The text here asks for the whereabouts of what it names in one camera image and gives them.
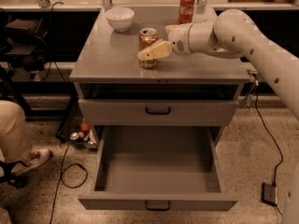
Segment black wire basket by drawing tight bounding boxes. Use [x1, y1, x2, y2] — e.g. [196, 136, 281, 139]
[56, 97, 98, 150]

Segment dark equipment on left shelf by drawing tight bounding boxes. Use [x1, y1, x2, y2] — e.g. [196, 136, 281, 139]
[0, 10, 50, 73]

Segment white ceramic bowl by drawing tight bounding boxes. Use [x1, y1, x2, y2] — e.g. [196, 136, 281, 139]
[105, 7, 135, 32]

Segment open lower grey drawer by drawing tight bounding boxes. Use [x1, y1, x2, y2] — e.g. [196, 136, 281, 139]
[78, 126, 237, 211]

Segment person leg beige trousers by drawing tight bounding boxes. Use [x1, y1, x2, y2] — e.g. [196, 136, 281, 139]
[0, 101, 32, 163]

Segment grey drawer cabinet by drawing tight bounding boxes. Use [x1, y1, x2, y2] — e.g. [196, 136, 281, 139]
[70, 7, 249, 140]

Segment red cola can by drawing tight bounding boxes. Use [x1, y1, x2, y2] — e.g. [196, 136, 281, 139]
[178, 0, 195, 23]

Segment black power adapter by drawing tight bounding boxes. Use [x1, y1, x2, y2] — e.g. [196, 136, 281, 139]
[262, 183, 278, 206]

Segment black office chair base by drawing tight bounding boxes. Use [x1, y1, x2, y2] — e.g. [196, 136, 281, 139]
[0, 161, 28, 189]

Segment white sneaker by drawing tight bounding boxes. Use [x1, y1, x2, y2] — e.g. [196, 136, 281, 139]
[12, 148, 51, 175]

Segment closed upper grey drawer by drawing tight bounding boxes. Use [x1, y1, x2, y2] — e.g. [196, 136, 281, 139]
[78, 99, 238, 126]

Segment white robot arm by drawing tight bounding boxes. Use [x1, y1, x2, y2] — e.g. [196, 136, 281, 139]
[137, 7, 299, 119]

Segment black floor cable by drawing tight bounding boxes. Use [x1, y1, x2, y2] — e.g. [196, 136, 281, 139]
[49, 142, 89, 224]

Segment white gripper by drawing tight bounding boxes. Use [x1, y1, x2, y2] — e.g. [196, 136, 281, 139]
[137, 23, 192, 61]

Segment orange soda can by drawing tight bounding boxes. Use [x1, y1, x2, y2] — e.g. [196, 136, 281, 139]
[138, 28, 158, 69]

